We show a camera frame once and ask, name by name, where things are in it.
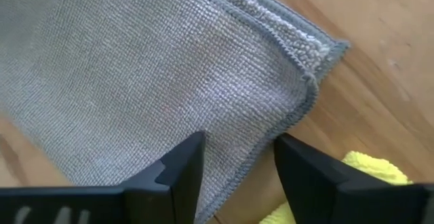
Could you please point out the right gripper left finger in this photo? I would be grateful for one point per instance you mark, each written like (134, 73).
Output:
(152, 200)

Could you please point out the grey microfiber towel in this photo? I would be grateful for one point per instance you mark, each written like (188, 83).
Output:
(152, 64)

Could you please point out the yellow microfiber towel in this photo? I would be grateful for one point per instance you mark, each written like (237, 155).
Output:
(379, 169)

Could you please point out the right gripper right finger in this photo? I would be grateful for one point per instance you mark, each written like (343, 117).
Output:
(322, 197)

